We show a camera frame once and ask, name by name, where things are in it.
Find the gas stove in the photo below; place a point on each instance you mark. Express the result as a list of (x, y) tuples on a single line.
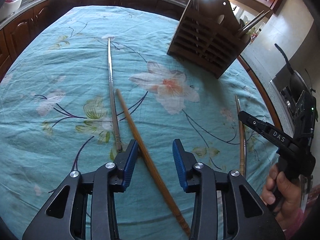
[(290, 88)]

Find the silver metal chopstick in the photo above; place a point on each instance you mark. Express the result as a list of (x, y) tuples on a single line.
[(112, 100)]

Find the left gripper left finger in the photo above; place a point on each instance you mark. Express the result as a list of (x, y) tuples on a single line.
[(63, 216)]

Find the wooden utensil holder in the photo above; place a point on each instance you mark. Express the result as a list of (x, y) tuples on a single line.
[(208, 35)]

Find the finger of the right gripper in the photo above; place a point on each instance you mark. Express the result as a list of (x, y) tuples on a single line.
[(265, 128)]

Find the black wok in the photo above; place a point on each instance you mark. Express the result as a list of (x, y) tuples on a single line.
[(289, 70)]

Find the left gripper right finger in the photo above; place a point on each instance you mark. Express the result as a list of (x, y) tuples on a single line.
[(226, 206)]

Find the white pink rice cooker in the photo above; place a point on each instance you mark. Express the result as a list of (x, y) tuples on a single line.
[(9, 7)]

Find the person right hand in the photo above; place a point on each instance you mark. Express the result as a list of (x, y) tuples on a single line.
[(289, 212)]

